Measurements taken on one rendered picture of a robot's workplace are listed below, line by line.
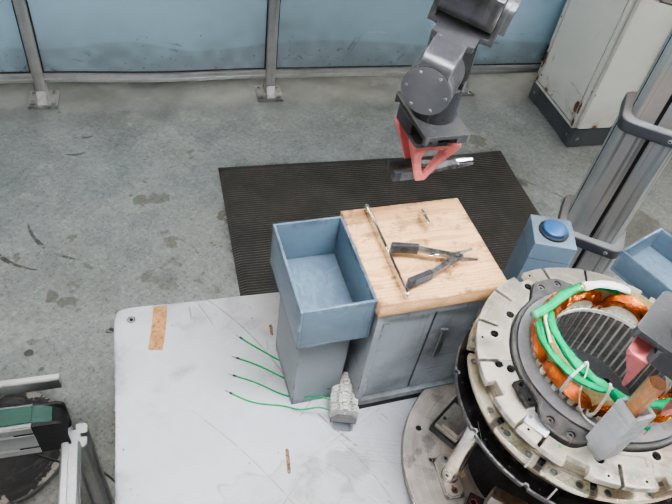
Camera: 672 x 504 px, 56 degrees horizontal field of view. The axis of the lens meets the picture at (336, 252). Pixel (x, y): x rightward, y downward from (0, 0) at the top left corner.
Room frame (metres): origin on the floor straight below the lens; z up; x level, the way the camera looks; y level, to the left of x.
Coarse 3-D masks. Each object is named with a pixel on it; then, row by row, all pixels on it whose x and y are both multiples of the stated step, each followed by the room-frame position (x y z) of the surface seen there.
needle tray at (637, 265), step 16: (640, 240) 0.77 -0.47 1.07; (656, 240) 0.80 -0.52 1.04; (624, 256) 0.73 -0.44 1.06; (640, 256) 0.78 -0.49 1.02; (656, 256) 0.78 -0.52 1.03; (624, 272) 0.72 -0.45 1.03; (640, 272) 0.71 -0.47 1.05; (656, 272) 0.74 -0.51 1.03; (640, 288) 0.70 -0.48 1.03; (656, 288) 0.68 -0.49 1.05
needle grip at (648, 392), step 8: (656, 376) 0.38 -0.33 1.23; (648, 384) 0.37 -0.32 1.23; (656, 384) 0.37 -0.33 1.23; (664, 384) 0.37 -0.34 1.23; (640, 392) 0.37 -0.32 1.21; (648, 392) 0.37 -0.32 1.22; (656, 392) 0.36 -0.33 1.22; (632, 400) 0.37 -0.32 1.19; (640, 400) 0.37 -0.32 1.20; (648, 400) 0.36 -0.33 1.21; (632, 408) 0.37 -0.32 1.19; (640, 408) 0.36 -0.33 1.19
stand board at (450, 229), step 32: (352, 224) 0.69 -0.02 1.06; (384, 224) 0.70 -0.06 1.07; (416, 224) 0.71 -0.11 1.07; (448, 224) 0.72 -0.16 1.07; (384, 256) 0.63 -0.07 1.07; (416, 256) 0.64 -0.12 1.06; (480, 256) 0.67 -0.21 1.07; (384, 288) 0.57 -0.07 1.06; (416, 288) 0.58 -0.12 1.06; (448, 288) 0.59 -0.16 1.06; (480, 288) 0.60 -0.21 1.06
